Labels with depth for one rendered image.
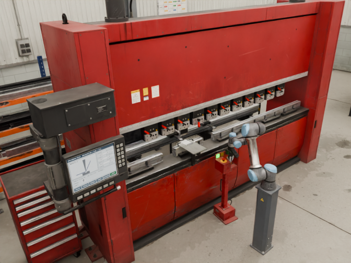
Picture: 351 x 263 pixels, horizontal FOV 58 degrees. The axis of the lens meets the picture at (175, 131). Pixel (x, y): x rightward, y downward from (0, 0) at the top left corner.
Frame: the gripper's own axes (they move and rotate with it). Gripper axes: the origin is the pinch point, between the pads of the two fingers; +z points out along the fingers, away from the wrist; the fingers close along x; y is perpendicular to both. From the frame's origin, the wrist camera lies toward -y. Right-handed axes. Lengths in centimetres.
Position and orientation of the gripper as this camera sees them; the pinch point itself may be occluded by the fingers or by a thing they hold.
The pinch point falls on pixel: (231, 161)
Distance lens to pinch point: 359.5
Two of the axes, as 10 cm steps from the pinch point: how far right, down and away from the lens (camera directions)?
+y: -5.3, -4.3, 7.3
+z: -0.1, 8.7, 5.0
